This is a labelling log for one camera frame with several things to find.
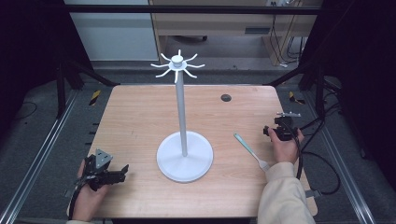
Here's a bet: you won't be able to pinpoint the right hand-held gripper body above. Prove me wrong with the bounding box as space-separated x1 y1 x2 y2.
268 111 303 142

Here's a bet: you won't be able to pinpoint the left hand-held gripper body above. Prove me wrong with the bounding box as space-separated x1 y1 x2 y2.
79 148 126 192

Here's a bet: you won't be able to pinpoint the person's right hand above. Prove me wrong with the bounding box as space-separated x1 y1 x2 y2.
267 127 305 165

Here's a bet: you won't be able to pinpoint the person's left hand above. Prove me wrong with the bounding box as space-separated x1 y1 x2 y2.
72 159 110 222

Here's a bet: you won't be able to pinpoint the black yellow striped marker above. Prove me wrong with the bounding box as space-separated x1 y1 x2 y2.
89 90 103 106
288 91 306 105

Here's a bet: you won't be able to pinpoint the black metal stand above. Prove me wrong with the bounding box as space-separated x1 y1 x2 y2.
55 59 121 119
262 59 329 119

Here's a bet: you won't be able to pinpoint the white hook stand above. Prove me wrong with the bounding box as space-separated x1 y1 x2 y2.
150 49 215 184

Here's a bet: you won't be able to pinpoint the grey table clip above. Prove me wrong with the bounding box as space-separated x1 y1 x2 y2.
304 189 323 199

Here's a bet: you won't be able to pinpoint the dark curtain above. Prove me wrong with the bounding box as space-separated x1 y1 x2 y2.
299 0 396 190
0 0 93 134

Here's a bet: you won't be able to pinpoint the wooden desk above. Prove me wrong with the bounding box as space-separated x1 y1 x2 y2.
148 0 323 67

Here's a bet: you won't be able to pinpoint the white cabinet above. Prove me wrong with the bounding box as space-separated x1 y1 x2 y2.
64 0 161 63

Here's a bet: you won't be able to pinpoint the fork with pale green handle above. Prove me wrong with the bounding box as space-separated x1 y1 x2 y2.
233 133 271 173

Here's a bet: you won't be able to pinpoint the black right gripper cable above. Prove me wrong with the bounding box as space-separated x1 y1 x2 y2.
281 120 305 181

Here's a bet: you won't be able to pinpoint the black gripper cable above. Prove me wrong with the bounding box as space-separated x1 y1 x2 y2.
67 181 82 220
281 120 305 181

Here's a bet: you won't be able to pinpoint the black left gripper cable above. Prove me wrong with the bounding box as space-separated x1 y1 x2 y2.
67 181 82 220

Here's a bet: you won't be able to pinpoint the aluminium floor rail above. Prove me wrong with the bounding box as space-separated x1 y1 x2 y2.
0 89 79 224
302 91 377 224

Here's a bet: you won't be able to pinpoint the black floor cable loop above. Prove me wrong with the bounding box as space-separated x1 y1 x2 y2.
300 150 342 196

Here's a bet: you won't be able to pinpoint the black cables under desk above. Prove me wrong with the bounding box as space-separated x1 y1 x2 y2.
268 14 306 67

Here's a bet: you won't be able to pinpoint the black frame crossbar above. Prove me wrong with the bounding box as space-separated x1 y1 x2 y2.
64 4 325 16

